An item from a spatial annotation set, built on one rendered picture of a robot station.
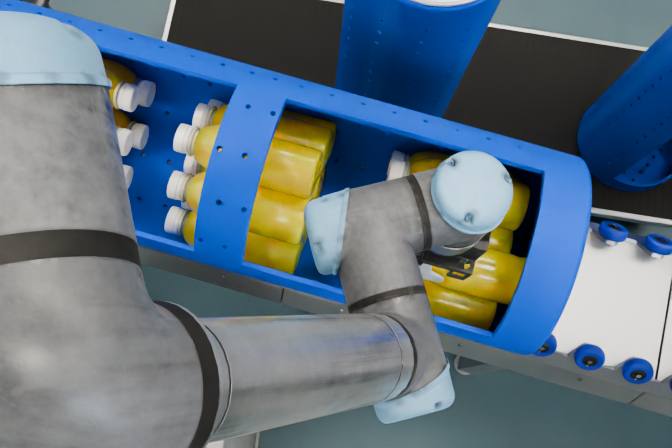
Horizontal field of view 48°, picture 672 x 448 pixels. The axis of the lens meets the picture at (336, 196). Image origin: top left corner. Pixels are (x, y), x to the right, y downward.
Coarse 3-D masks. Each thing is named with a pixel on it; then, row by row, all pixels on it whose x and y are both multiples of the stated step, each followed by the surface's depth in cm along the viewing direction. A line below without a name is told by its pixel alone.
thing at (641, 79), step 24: (648, 48) 176; (624, 72) 189; (648, 72) 168; (600, 96) 205; (624, 96) 180; (648, 96) 169; (600, 120) 194; (624, 120) 182; (648, 120) 172; (600, 144) 197; (624, 144) 186; (648, 144) 179; (600, 168) 203; (624, 168) 195; (648, 168) 209
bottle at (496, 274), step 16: (496, 256) 101; (512, 256) 102; (480, 272) 100; (496, 272) 100; (512, 272) 100; (448, 288) 103; (464, 288) 102; (480, 288) 101; (496, 288) 100; (512, 288) 100
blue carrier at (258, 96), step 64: (0, 0) 102; (128, 64) 116; (192, 64) 99; (256, 128) 94; (384, 128) 97; (448, 128) 100; (128, 192) 118; (256, 192) 94; (576, 192) 95; (192, 256) 102; (576, 256) 92; (448, 320) 100; (512, 320) 95
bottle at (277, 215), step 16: (192, 176) 105; (192, 192) 102; (272, 192) 102; (192, 208) 103; (256, 208) 101; (272, 208) 101; (288, 208) 101; (304, 208) 101; (256, 224) 102; (272, 224) 101; (288, 224) 101; (304, 224) 101; (288, 240) 103
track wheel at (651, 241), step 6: (648, 234) 122; (654, 234) 122; (648, 240) 120; (654, 240) 119; (660, 240) 120; (666, 240) 121; (648, 246) 120; (654, 246) 119; (660, 246) 119; (666, 246) 119; (660, 252) 119; (666, 252) 119
